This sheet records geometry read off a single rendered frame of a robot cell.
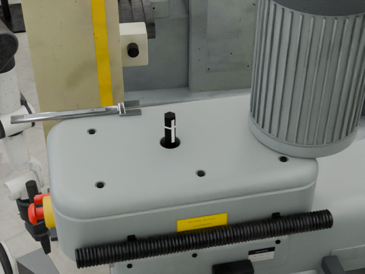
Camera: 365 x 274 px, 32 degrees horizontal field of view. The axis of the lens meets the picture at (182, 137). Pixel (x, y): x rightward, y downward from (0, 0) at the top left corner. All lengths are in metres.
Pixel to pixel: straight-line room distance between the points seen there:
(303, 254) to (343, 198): 0.14
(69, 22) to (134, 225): 1.95
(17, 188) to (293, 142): 1.18
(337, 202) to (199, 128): 0.30
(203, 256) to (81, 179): 0.28
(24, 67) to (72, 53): 1.99
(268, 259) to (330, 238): 0.13
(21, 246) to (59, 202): 2.52
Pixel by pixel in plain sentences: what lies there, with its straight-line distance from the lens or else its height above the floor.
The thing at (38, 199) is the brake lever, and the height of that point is 1.71.
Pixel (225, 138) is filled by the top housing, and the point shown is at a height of 1.89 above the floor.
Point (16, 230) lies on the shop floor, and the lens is 3.66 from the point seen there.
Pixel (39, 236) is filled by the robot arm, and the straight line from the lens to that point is 2.18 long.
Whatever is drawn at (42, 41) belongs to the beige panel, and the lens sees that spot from 2.97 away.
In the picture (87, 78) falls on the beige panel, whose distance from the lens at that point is 3.09.
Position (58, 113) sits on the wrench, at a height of 1.90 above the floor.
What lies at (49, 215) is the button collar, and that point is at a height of 1.78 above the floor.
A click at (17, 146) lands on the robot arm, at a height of 1.36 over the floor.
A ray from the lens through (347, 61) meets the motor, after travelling 1.02.
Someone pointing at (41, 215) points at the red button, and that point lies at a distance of 1.20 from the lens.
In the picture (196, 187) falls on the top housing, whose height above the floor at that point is 1.89.
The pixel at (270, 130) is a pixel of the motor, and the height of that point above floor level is 1.93.
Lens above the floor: 2.61
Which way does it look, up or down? 39 degrees down
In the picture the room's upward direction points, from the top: straight up
